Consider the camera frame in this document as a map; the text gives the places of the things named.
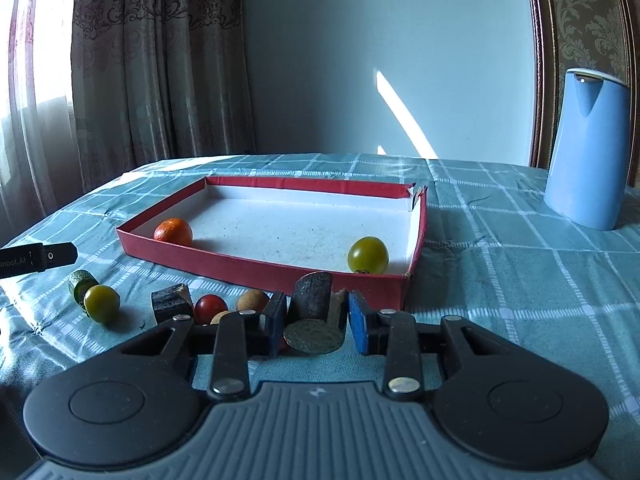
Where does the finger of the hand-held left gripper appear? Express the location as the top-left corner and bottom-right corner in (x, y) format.
(0, 242), (79, 279)

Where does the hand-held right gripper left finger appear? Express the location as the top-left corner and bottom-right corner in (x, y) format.
(118, 292), (290, 402)

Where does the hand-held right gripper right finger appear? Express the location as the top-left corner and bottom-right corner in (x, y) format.
(347, 290), (507, 402)

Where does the round eggplant piece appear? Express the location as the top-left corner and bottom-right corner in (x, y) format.
(283, 271), (349, 356)

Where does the small green tomato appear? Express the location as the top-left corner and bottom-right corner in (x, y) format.
(83, 284), (121, 324)

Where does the dark eggplant cube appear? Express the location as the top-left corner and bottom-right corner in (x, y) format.
(151, 283), (194, 325)

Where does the red cardboard box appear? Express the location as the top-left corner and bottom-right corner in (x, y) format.
(116, 175), (429, 312)

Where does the green cucumber piece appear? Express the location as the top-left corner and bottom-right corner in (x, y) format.
(68, 269), (100, 306)

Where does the large green tomato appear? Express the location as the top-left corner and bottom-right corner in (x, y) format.
(347, 236), (390, 275)

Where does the orange mandarin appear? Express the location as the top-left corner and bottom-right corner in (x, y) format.
(153, 218), (194, 248)

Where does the teal checked cloth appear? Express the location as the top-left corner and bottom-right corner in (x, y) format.
(0, 152), (640, 480)

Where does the sheer curtain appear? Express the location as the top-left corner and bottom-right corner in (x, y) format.
(0, 0), (83, 248)

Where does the patterned beige curtain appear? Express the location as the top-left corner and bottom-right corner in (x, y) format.
(70, 0), (257, 196)

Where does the blue kettle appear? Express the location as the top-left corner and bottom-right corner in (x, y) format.
(543, 67), (633, 231)

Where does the wooden headboard frame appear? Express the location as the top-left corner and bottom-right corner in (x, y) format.
(522, 0), (640, 188)

